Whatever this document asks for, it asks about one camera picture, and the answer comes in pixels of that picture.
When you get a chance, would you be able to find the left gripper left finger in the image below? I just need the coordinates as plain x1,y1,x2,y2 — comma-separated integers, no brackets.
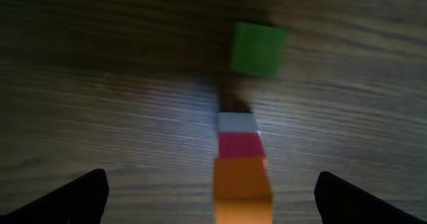
0,168,110,224

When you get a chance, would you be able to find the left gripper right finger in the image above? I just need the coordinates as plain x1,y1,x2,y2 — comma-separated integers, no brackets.
314,171,427,224

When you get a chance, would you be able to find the green cube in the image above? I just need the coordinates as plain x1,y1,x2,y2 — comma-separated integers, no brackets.
230,21,291,79

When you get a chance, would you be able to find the orange cube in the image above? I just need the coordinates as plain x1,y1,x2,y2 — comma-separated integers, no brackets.
213,155,274,224

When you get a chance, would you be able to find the red cube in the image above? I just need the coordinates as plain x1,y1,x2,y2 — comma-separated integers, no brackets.
217,131,268,160

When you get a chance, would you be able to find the white cube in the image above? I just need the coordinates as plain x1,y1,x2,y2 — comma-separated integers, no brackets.
216,111,260,134

